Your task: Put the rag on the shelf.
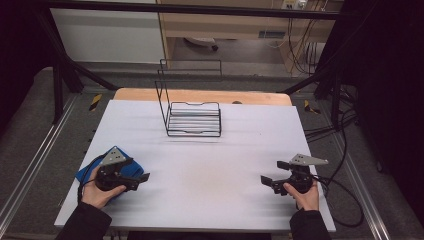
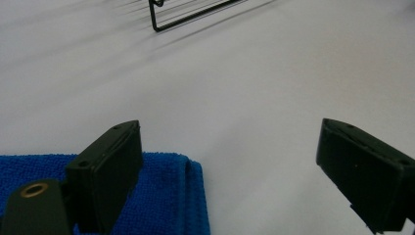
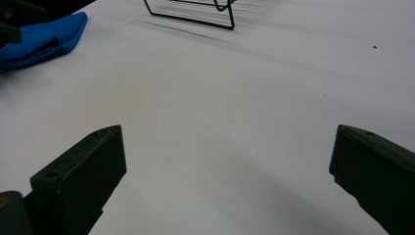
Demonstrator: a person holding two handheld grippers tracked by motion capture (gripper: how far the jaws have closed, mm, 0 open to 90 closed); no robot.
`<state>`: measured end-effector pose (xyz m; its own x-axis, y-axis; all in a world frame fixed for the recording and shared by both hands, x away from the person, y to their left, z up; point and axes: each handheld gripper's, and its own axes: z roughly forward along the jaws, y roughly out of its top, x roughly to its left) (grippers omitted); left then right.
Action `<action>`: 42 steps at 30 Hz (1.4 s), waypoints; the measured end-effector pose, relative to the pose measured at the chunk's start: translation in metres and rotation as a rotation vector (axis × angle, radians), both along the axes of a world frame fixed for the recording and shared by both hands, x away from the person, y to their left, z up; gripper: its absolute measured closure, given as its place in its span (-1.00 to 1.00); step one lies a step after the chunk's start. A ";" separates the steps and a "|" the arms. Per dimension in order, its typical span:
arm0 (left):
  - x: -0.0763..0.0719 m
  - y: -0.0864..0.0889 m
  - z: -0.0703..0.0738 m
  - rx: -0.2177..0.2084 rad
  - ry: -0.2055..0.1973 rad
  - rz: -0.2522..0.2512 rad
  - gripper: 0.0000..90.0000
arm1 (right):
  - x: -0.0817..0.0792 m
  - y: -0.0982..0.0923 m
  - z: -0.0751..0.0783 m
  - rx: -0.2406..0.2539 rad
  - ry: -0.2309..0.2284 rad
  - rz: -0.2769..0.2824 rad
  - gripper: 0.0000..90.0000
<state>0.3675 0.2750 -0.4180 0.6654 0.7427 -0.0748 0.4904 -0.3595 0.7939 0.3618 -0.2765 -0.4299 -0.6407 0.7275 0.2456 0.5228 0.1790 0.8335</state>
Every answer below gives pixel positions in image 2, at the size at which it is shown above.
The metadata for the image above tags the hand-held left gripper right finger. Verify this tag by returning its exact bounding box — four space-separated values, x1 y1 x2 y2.
315 117 415 235

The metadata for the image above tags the black wire rack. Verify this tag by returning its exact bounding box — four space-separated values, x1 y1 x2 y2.
148 0 249 33

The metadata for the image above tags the blue microfibre towel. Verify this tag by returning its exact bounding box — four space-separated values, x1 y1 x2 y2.
0 151 211 235

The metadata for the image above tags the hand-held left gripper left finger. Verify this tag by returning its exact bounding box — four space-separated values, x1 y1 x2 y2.
64 119 145 235

